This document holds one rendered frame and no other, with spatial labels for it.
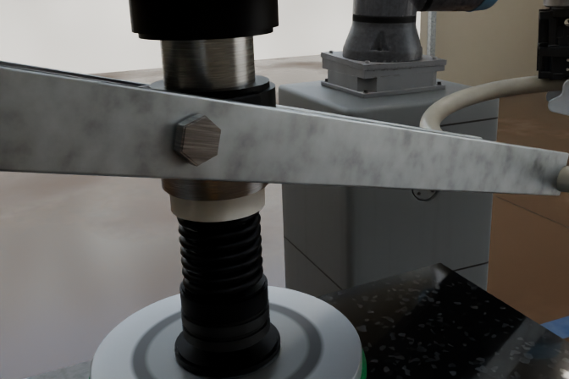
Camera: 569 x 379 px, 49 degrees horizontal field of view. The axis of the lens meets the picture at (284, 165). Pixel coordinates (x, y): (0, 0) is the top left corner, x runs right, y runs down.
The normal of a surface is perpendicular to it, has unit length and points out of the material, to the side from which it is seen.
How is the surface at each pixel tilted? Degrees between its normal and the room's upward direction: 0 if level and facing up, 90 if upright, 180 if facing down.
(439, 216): 90
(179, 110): 90
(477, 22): 90
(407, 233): 90
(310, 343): 0
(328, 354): 0
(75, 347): 0
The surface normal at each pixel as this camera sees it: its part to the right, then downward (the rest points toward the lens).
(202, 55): 0.03, 0.29
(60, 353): -0.04, -0.96
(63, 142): 0.65, 0.19
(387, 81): 0.38, 0.25
